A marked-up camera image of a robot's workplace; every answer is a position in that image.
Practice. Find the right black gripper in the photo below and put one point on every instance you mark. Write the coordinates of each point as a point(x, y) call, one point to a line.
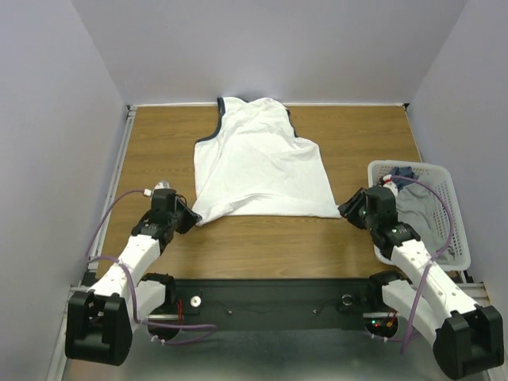
point(358, 205)

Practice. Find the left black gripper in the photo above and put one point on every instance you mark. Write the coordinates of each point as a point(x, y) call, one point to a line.
point(192, 218)

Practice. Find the white graphic tank top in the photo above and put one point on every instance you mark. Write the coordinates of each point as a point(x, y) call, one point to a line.
point(255, 164)

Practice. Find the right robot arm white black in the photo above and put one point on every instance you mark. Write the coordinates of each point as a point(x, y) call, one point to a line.
point(466, 338)

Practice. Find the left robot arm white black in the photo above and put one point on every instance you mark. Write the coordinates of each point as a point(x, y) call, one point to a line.
point(101, 321)

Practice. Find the grey tank top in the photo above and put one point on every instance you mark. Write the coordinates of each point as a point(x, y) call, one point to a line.
point(415, 206)

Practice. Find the navy blue tank top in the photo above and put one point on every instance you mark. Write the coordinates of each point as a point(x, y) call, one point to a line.
point(402, 176)

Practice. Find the white plastic laundry basket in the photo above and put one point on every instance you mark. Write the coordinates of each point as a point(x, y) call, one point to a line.
point(437, 180)

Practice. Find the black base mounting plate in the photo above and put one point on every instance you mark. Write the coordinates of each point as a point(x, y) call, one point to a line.
point(274, 304)

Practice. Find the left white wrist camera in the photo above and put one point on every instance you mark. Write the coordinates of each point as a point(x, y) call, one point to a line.
point(163, 184)

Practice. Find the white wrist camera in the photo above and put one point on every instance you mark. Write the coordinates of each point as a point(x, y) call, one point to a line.
point(163, 184)
point(389, 183)

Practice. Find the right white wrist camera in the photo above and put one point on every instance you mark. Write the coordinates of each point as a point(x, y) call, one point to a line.
point(389, 183)

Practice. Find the aluminium frame rail left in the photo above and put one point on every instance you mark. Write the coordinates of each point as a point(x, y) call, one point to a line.
point(94, 248)

